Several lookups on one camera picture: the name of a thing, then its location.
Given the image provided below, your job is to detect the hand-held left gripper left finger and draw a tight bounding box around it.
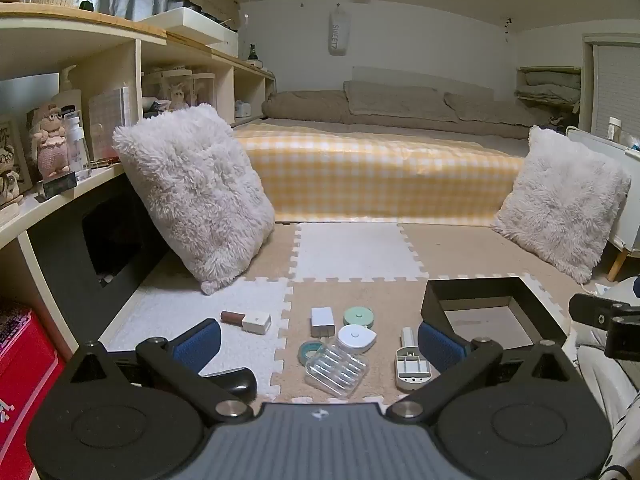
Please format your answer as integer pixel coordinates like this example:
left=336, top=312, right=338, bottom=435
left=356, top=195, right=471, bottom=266
left=60, top=319, right=254, bottom=423

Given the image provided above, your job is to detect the clear doll display case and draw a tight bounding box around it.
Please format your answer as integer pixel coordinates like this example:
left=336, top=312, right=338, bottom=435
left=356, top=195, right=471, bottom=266
left=191, top=72, right=217, bottom=107
left=142, top=69, right=193, bottom=111

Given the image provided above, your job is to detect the beige bed pillow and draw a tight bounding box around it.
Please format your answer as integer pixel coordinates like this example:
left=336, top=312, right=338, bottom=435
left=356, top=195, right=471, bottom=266
left=444, top=92, right=538, bottom=126
left=344, top=80, right=458, bottom=122

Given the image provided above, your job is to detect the cream wooden shelf unit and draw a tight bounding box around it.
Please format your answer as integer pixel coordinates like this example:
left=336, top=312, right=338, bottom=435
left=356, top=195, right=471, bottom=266
left=0, top=2, right=277, bottom=376

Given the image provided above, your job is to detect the small clear spray bottle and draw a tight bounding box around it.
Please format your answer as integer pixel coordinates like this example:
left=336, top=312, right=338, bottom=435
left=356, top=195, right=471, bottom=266
left=65, top=112, right=88, bottom=173

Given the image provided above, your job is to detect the white pump bottle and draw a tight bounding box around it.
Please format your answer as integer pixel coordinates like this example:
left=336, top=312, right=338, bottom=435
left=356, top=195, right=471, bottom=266
left=56, top=65, right=83, bottom=126

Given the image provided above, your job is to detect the yellow checked blanket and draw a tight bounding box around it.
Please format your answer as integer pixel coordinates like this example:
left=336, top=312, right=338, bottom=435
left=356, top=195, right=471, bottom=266
left=232, top=122, right=526, bottom=226

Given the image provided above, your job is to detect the white headboard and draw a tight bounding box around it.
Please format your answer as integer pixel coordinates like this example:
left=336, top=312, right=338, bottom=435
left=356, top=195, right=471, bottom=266
left=352, top=66, right=496, bottom=103

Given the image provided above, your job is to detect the fluffy white pillow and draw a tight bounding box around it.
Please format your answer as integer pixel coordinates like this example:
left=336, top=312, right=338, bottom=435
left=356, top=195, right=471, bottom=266
left=112, top=102, right=276, bottom=296
left=492, top=125, right=632, bottom=285

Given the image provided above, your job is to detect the framed picture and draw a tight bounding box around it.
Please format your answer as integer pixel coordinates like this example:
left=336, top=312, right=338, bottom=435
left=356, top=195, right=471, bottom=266
left=0, top=115, right=33, bottom=206

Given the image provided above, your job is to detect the knitted pink doll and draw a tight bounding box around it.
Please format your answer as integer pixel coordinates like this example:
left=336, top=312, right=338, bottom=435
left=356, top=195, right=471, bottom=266
left=27, top=100, right=76, bottom=181

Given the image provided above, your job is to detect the foam puzzle floor mat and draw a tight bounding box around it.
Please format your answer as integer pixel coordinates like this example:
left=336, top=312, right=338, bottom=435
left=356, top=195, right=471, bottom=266
left=97, top=222, right=601, bottom=411

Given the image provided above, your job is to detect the folded beige bedding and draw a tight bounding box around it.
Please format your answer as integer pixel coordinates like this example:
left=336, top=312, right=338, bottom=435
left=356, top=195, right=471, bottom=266
left=517, top=66, right=583, bottom=111

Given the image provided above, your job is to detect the white tray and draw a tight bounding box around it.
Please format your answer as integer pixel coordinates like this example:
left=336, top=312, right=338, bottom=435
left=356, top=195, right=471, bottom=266
left=137, top=7, right=240, bottom=56

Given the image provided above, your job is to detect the clear plastic case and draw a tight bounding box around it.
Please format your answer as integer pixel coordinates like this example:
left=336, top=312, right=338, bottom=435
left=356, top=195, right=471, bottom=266
left=305, top=338, right=370, bottom=400

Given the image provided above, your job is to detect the white hanging sign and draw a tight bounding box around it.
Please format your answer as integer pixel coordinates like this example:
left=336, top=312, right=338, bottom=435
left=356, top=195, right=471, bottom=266
left=327, top=6, right=351, bottom=57

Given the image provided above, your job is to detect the white battery holder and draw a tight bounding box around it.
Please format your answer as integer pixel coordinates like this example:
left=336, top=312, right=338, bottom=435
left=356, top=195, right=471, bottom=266
left=394, top=327, right=432, bottom=392

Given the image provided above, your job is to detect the person's pale trouser leg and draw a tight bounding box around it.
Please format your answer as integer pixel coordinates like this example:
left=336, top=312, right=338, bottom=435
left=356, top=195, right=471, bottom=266
left=574, top=330, right=640, bottom=411

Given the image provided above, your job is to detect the teal tape roll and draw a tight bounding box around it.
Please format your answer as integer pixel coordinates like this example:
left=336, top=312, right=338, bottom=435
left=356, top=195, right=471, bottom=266
left=298, top=340, right=326, bottom=365

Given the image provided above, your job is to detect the brown lipstick with white cap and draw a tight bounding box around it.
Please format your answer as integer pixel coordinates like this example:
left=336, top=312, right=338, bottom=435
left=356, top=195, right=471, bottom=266
left=220, top=310, right=272, bottom=335

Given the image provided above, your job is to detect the black cabinet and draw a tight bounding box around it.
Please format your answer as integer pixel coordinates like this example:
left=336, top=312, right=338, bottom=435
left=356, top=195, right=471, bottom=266
left=25, top=175, right=168, bottom=346

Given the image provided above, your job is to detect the black computer mouse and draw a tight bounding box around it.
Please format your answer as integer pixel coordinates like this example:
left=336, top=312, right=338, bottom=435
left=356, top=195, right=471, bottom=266
left=200, top=367, right=258, bottom=403

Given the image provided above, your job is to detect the white round gadget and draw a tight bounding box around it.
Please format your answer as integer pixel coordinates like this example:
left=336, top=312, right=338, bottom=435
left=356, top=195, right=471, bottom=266
left=337, top=324, right=378, bottom=353

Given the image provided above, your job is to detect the beige duvet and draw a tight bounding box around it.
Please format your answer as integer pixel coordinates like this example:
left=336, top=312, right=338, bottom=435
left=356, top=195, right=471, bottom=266
left=262, top=90, right=538, bottom=141

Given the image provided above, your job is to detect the black box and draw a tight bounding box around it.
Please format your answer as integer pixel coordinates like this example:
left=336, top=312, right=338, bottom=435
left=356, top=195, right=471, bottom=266
left=421, top=276, right=571, bottom=356

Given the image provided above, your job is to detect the red plastic box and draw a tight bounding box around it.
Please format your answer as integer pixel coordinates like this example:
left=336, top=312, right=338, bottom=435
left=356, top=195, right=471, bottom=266
left=0, top=305, right=66, bottom=461

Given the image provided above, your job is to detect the green round tape measure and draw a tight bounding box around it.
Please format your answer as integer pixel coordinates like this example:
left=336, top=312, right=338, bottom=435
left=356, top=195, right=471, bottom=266
left=343, top=306, right=377, bottom=327

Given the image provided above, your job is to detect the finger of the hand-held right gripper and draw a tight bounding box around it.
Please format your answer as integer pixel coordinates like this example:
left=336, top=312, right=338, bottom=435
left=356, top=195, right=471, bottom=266
left=568, top=292, right=640, bottom=333

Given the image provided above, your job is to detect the white side cabinet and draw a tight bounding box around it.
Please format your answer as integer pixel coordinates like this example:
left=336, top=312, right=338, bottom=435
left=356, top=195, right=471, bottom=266
left=565, top=126, right=640, bottom=281

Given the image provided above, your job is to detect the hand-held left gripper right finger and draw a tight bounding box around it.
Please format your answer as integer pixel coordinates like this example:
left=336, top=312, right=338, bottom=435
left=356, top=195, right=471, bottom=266
left=387, top=321, right=583, bottom=421

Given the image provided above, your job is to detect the person's patterned white clothing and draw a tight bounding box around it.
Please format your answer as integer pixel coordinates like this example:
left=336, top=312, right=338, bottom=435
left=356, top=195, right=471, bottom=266
left=597, top=395, right=640, bottom=480

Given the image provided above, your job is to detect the white window blind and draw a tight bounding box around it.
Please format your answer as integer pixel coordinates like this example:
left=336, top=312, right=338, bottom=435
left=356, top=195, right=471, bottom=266
left=582, top=32, right=640, bottom=148

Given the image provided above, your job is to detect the white charger plug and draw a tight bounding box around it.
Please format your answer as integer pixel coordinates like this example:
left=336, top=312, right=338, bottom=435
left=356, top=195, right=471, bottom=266
left=310, top=307, right=335, bottom=338

